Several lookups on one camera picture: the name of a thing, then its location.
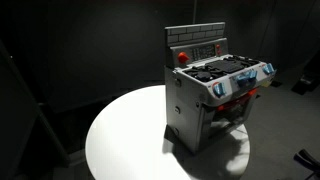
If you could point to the small orange push button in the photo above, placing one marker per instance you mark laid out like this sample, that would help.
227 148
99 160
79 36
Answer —
219 52
218 47

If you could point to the grey toy stove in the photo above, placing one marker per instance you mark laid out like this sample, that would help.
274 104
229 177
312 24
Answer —
186 110

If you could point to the blue stove knob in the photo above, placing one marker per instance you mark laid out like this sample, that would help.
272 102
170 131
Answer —
253 74
219 89
268 69
242 80

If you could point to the large orange round dial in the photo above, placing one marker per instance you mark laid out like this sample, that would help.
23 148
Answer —
183 58

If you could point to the black keypad display panel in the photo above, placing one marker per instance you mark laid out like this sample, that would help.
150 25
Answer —
202 52

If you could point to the black burner grate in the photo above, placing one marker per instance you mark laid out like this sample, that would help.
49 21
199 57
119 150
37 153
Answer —
226 66

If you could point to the grey oven door with window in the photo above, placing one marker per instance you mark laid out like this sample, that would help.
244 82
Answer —
230 115

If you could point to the black equipment on floor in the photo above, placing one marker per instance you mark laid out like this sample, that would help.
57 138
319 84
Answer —
308 80

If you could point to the white round pedestal table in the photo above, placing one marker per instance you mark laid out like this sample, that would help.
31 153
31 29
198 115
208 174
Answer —
133 133

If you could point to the black metal stand frame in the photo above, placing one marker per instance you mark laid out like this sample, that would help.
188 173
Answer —
43 126

